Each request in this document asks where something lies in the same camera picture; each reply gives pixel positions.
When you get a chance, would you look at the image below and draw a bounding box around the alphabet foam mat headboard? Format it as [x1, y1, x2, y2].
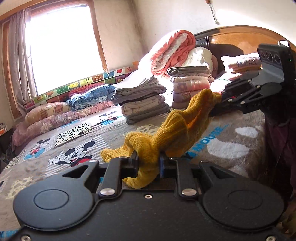
[23, 62, 138, 113]

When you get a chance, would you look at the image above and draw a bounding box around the wooden headboard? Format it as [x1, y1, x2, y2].
[194, 26, 286, 73]

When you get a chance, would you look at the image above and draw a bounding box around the pink pastel folded clothes stack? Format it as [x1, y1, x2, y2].
[166, 47, 218, 109]

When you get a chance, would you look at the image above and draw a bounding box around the floral beige pillow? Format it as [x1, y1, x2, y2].
[25, 102, 71, 126]

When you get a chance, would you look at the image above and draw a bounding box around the yellow knit sweater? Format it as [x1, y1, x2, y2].
[100, 89, 221, 189]

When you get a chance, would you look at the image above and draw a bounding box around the purple floral long pillow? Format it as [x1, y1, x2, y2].
[11, 101, 113, 148]

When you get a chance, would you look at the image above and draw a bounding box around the dark grey folded garment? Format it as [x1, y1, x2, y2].
[125, 102, 170, 125]

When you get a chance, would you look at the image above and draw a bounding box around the Mickey Mouse bed blanket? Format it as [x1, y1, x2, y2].
[1, 106, 265, 239]

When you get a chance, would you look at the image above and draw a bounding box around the coral pink rolled quilt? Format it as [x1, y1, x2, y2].
[151, 30, 196, 75]

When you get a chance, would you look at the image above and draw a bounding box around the cream floral folded garment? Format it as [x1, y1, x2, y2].
[121, 95, 166, 117]

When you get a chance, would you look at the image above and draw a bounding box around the grey window curtain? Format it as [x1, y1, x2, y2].
[8, 8, 38, 116]

